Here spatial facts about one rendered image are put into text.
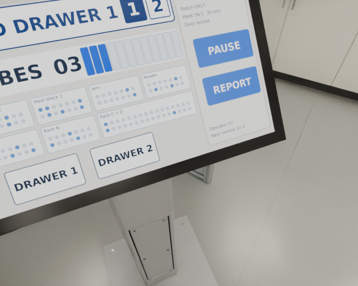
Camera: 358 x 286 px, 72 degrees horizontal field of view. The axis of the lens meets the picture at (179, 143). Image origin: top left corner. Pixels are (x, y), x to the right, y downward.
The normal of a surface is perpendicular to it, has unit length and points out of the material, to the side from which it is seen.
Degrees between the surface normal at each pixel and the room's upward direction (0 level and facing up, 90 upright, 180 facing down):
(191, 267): 5
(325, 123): 0
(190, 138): 50
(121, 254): 5
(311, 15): 90
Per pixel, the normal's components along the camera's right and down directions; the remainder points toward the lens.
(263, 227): -0.02, -0.69
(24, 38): 0.27, 0.07
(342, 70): -0.54, 0.62
